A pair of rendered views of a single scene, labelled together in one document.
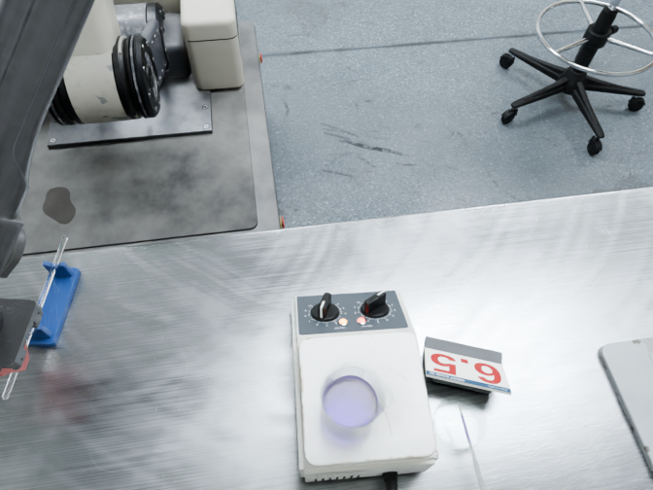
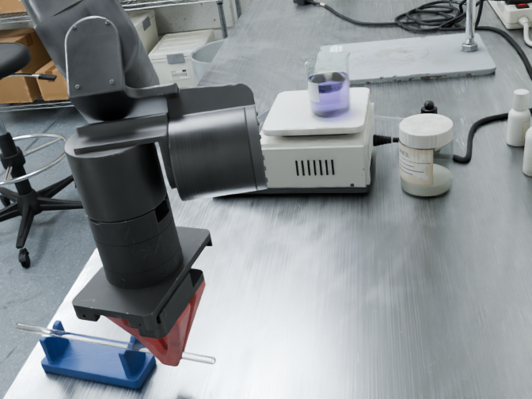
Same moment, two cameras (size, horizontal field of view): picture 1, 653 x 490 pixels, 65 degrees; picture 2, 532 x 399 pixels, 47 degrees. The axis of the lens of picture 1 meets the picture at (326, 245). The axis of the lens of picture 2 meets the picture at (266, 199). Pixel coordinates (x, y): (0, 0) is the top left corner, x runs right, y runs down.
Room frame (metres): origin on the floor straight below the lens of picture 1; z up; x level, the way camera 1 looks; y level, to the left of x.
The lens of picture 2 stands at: (-0.07, 0.63, 1.13)
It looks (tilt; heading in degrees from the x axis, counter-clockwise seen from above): 31 degrees down; 294
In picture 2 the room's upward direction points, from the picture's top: 9 degrees counter-clockwise
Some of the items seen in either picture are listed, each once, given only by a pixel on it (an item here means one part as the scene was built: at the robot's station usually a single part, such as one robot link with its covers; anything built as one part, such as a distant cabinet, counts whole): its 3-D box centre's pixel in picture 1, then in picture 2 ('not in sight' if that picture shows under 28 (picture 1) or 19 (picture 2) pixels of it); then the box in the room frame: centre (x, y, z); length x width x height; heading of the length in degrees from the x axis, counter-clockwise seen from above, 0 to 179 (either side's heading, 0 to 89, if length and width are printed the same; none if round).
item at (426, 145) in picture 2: not in sight; (425, 155); (0.01, -0.02, 0.79); 0.06 x 0.06 x 0.08
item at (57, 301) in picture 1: (49, 300); (93, 351); (0.25, 0.32, 0.77); 0.10 x 0.03 x 0.04; 0
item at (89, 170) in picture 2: not in sight; (126, 168); (0.16, 0.32, 0.95); 0.07 x 0.06 x 0.07; 23
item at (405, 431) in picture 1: (363, 394); (317, 110); (0.14, -0.04, 0.83); 0.12 x 0.12 x 0.01; 7
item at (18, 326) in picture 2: (38, 310); (108, 342); (0.23, 0.32, 0.78); 0.20 x 0.01 x 0.01; 0
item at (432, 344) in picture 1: (465, 364); not in sight; (0.19, -0.16, 0.77); 0.09 x 0.06 x 0.04; 80
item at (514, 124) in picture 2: not in sight; (518, 117); (-0.09, -0.14, 0.79); 0.03 x 0.03 x 0.07
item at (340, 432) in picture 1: (353, 404); (329, 82); (0.12, -0.03, 0.87); 0.06 x 0.05 x 0.08; 86
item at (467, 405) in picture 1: (458, 423); not in sight; (0.13, -0.15, 0.76); 0.06 x 0.06 x 0.02
